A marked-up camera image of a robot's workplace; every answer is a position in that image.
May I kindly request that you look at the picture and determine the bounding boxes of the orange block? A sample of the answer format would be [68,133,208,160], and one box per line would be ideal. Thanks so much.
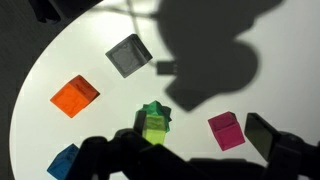
[49,74,101,119]

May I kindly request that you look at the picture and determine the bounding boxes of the blue block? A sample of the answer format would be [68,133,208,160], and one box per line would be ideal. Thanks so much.
[46,143,81,180]

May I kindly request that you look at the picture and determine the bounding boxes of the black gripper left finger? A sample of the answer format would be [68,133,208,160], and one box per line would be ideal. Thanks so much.
[64,109,201,180]

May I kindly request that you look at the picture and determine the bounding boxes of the yellow block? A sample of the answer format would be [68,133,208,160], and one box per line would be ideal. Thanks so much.
[141,114,168,146]

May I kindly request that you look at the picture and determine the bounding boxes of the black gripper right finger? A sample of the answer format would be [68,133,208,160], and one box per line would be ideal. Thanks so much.
[244,112,320,180]

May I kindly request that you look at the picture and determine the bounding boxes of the green block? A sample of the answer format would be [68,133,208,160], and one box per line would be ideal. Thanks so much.
[134,99,173,133]

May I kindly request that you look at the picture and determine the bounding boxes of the pink block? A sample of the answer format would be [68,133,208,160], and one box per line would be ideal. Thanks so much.
[207,111,247,152]

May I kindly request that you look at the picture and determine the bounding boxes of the gray block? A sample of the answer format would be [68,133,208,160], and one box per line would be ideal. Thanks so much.
[105,33,154,79]

